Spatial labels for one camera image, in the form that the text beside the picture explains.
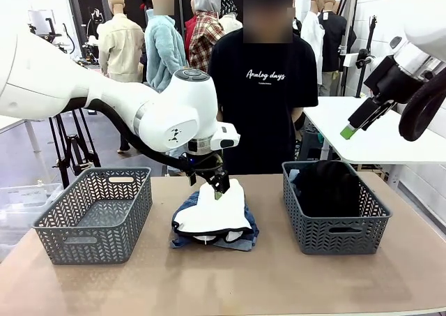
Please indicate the black light stand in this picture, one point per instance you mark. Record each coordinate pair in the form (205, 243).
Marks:
(369, 37)

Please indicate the mannequin in black shirt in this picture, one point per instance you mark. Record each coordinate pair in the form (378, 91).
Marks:
(334, 44)

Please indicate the clear plastic storage box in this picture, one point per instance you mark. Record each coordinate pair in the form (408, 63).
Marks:
(21, 197)

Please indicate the mannequin in plaid hoodie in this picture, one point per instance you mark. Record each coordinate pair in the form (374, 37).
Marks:
(203, 33)

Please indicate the grey plastic woven basket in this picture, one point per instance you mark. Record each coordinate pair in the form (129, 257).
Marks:
(97, 239)
(341, 235)

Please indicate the black garment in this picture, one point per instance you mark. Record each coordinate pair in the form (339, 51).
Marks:
(327, 190)

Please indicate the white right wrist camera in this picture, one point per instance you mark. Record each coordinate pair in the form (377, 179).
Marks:
(353, 59)

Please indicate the mannequin with patterned headscarf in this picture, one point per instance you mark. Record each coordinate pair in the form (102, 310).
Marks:
(230, 16)

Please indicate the blue denim shorts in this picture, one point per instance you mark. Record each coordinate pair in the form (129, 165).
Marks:
(240, 244)

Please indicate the black camera tripod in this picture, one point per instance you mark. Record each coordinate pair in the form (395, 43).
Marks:
(75, 148)

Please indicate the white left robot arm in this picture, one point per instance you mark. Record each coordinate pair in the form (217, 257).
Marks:
(87, 86)

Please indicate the person's left forearm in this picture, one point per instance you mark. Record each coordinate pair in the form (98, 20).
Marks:
(298, 113)

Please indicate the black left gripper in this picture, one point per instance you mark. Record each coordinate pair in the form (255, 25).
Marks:
(209, 167)

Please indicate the white table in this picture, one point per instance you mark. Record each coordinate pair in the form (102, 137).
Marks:
(376, 148)
(14, 122)

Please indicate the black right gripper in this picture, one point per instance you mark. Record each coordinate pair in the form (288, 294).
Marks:
(392, 80)

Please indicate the mannequin in teal fleece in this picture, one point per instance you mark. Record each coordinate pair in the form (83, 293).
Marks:
(163, 51)

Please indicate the mannequin in white shirt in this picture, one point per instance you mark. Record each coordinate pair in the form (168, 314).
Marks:
(311, 37)

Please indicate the mannequin in beige jacket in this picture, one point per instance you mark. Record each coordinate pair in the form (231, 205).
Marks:
(120, 44)

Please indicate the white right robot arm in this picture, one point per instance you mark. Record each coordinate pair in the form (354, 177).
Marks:
(425, 16)

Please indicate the person in black t-shirt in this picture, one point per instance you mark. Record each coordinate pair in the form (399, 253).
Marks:
(265, 120)

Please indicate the white top with black trim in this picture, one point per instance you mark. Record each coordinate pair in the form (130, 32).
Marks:
(216, 215)

